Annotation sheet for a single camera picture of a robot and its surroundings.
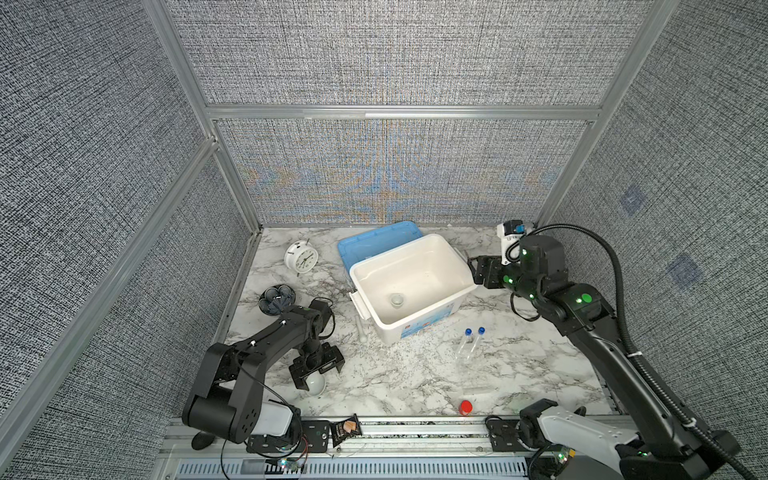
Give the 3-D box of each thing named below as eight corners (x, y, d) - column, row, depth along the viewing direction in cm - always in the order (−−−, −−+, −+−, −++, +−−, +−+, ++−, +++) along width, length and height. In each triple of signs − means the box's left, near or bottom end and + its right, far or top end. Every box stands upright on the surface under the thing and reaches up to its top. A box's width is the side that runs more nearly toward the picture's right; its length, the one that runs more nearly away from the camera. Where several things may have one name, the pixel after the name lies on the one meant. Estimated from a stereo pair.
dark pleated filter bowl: (262, 315, 97) (256, 307, 93) (268, 293, 102) (263, 284, 98) (294, 315, 97) (290, 307, 93) (299, 293, 102) (295, 284, 98)
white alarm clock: (291, 277, 106) (283, 259, 98) (295, 258, 112) (288, 239, 103) (316, 277, 106) (310, 259, 98) (319, 258, 112) (314, 239, 103)
